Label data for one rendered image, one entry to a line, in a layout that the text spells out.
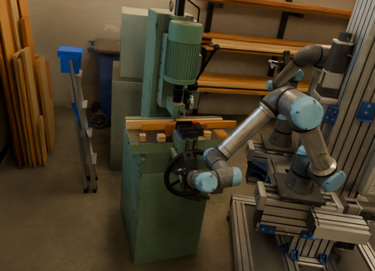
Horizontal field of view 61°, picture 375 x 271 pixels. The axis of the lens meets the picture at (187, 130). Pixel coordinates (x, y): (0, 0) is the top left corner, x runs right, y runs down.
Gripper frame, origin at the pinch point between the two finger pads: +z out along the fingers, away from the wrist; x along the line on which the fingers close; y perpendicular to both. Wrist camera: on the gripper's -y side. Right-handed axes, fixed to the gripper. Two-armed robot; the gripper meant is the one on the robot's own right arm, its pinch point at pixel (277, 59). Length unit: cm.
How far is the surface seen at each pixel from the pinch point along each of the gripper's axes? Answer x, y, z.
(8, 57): -203, -2, 38
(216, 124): -62, 23, -55
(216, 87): -9, 69, 136
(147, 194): -108, 53, -78
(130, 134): -114, 19, -68
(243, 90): 24, 74, 132
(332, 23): 161, 5, 180
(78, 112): -151, 32, -1
